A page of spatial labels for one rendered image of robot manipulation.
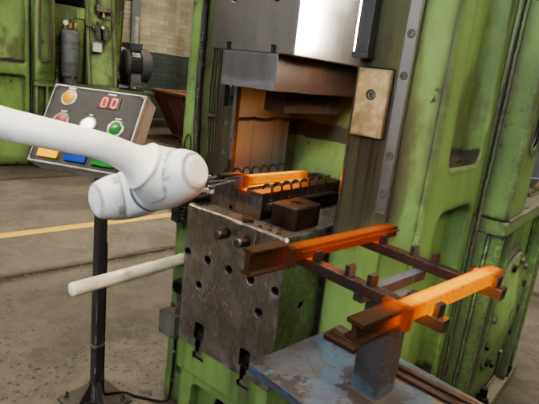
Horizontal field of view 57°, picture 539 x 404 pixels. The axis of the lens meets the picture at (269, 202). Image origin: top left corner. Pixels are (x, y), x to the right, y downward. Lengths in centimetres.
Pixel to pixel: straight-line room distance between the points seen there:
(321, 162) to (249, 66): 57
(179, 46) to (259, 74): 945
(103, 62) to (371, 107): 529
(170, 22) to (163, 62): 81
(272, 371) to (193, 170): 43
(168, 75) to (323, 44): 936
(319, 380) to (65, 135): 67
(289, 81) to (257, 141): 39
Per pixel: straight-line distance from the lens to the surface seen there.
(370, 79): 130
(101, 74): 634
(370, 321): 66
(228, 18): 145
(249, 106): 165
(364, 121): 131
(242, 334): 144
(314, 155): 182
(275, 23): 134
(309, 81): 144
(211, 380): 161
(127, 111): 167
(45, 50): 609
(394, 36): 131
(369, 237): 102
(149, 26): 1044
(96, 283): 163
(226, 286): 143
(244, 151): 166
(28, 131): 100
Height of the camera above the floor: 131
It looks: 14 degrees down
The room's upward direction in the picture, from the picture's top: 7 degrees clockwise
